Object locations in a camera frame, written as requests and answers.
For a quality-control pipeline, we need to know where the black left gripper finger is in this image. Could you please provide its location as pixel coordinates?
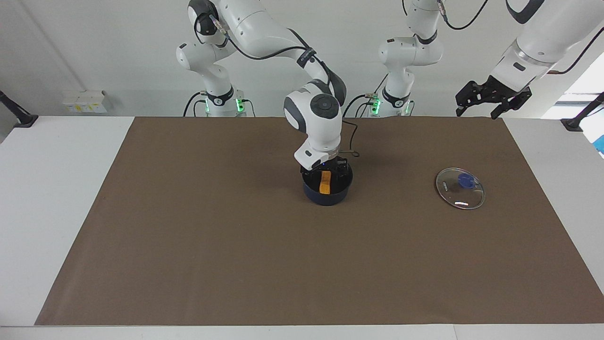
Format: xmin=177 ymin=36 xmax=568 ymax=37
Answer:
xmin=490 ymin=97 xmax=514 ymax=120
xmin=455 ymin=81 xmax=478 ymax=118

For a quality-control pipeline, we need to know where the glass lid with blue knob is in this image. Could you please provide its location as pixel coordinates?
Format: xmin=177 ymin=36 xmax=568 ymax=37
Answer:
xmin=435 ymin=167 xmax=486 ymax=211

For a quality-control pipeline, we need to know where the brown table mat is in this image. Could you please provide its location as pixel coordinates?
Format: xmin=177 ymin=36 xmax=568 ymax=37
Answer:
xmin=34 ymin=116 xmax=604 ymax=326

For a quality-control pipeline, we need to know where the dark pot with blue handle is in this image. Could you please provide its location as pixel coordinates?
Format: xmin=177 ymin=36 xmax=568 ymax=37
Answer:
xmin=302 ymin=161 xmax=354 ymax=206

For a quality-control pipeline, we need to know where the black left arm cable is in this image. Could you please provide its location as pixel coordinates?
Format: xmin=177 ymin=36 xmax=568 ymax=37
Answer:
xmin=401 ymin=0 xmax=604 ymax=76

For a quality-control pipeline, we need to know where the white yellow wall outlet strip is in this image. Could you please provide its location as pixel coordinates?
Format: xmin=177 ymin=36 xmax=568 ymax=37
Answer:
xmin=61 ymin=89 xmax=107 ymax=114

